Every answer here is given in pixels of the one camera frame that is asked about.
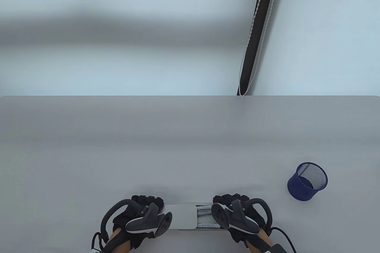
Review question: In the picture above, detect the person's right hand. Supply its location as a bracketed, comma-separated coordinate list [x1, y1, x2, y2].
[212, 193, 267, 244]

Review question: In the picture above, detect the person's left hand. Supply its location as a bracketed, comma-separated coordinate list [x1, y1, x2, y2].
[112, 195, 165, 249]

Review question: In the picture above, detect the silver sliding box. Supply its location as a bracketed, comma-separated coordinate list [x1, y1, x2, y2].
[162, 204, 229, 230]

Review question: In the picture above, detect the person's right forearm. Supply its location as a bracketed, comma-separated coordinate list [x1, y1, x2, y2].
[246, 229, 275, 253]

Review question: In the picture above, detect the person's left forearm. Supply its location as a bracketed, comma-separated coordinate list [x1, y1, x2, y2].
[104, 227, 132, 253]

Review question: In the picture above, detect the grey right hand controller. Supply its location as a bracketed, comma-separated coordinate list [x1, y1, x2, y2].
[211, 198, 273, 235]

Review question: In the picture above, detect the blue mesh pen cup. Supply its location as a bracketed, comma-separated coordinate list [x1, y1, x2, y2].
[287, 163, 328, 201]

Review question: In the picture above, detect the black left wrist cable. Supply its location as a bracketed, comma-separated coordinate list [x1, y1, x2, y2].
[91, 231, 108, 250]

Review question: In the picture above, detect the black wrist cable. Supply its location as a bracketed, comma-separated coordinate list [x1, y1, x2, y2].
[269, 227, 297, 253]
[91, 231, 108, 250]

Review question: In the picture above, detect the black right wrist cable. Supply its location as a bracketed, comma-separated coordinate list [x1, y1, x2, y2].
[269, 227, 297, 253]

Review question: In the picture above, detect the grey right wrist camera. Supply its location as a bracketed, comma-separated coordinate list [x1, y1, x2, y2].
[264, 244, 288, 253]

